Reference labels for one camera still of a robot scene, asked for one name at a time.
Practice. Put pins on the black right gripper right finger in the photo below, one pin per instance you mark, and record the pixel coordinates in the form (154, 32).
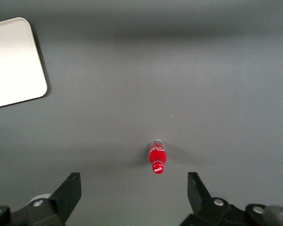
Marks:
(199, 197)

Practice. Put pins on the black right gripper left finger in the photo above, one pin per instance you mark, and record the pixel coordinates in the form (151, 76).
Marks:
(67, 197)

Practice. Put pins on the beige plastic tray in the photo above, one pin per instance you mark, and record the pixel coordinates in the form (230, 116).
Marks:
(13, 63)

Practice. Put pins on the red cola bottle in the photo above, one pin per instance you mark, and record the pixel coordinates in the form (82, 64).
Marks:
(157, 157)

